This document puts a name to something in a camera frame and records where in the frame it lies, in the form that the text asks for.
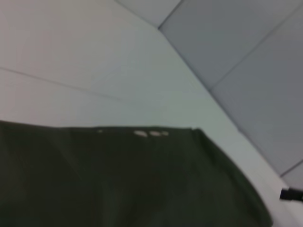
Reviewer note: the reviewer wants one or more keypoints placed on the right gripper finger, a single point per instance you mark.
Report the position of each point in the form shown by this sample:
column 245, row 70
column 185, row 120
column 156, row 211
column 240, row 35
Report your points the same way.
column 291, row 194

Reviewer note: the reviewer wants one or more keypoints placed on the dark green t-shirt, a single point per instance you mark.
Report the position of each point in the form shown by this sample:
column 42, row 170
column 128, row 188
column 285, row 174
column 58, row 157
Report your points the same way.
column 118, row 179

